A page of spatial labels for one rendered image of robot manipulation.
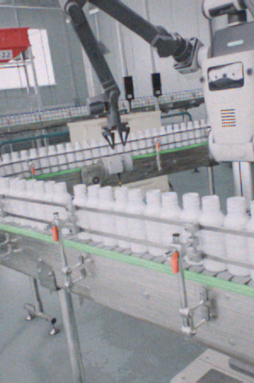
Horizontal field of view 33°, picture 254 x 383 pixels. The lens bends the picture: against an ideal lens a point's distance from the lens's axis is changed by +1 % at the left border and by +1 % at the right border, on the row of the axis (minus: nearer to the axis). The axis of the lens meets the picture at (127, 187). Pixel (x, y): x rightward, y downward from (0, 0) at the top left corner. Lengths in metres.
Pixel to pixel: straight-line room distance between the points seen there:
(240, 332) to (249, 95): 0.83
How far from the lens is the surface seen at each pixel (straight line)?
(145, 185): 5.64
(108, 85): 1.67
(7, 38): 7.96
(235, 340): 1.00
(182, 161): 3.18
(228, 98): 1.56
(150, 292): 1.11
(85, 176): 2.73
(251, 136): 1.55
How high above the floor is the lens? 1.40
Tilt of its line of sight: 12 degrees down
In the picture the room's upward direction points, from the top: 8 degrees counter-clockwise
